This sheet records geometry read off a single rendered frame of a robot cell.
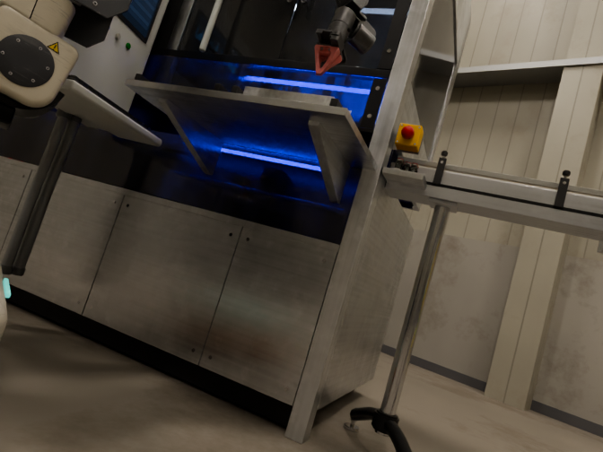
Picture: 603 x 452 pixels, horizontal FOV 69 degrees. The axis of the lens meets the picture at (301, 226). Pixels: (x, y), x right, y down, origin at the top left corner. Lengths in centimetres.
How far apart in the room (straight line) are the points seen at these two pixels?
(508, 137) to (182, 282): 379
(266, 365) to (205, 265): 41
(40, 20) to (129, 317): 103
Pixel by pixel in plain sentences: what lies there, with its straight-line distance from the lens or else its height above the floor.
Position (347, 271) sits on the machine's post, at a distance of 138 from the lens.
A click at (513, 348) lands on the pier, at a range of 402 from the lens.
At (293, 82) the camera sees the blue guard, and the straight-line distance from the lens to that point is 166.
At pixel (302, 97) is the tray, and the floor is 90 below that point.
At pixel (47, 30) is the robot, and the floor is 80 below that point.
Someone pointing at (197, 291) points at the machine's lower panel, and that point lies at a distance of 159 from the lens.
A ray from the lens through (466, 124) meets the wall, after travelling 500.
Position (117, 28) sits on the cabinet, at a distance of 187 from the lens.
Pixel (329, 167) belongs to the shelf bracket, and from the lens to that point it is 128.
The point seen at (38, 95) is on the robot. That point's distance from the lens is 111.
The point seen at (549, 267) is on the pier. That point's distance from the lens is 406.
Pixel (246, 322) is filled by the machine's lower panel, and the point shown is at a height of 28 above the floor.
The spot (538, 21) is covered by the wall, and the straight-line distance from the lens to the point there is 541.
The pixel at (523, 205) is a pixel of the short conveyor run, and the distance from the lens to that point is 150.
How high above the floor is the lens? 46
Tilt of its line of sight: 7 degrees up
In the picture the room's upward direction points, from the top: 17 degrees clockwise
